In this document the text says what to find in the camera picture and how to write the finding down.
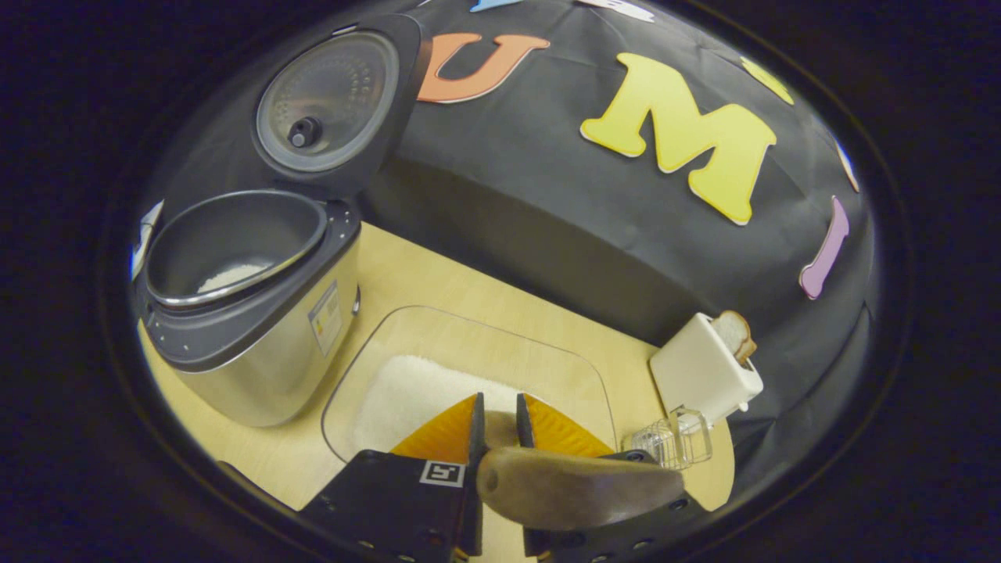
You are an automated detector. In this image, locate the clear glass container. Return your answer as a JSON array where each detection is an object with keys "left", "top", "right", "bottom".
[{"left": 321, "top": 305, "right": 619, "bottom": 466}]

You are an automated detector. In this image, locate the small white rice portion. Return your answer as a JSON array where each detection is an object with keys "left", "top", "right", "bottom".
[{"left": 196, "top": 264, "right": 271, "bottom": 295}]

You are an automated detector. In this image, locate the white toaster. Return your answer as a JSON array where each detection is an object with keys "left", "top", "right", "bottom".
[{"left": 649, "top": 313, "right": 763, "bottom": 429}]

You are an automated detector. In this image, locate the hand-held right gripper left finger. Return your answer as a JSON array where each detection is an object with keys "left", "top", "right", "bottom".
[{"left": 301, "top": 393, "right": 487, "bottom": 563}]

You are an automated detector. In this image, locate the clear wire chopstick holder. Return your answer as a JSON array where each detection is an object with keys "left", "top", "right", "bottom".
[{"left": 622, "top": 407, "right": 714, "bottom": 470}]

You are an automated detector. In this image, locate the white bread slice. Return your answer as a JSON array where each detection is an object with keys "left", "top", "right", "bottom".
[{"left": 712, "top": 310, "right": 758, "bottom": 366}]

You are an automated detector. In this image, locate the black backdrop cloth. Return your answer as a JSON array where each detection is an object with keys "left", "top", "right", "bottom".
[{"left": 137, "top": 0, "right": 877, "bottom": 501}]

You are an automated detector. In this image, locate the wooden spoon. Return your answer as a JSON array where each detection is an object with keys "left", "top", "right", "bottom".
[{"left": 475, "top": 411, "right": 687, "bottom": 533}]

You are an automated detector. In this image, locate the white rice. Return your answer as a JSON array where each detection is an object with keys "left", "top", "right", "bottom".
[{"left": 352, "top": 356, "right": 525, "bottom": 454}]

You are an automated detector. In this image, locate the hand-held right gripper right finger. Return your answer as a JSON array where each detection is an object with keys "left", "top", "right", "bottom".
[{"left": 515, "top": 393, "right": 709, "bottom": 563}]

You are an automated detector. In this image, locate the black and silver rice cooker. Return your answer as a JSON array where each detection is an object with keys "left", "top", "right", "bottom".
[{"left": 129, "top": 14, "right": 431, "bottom": 429}]

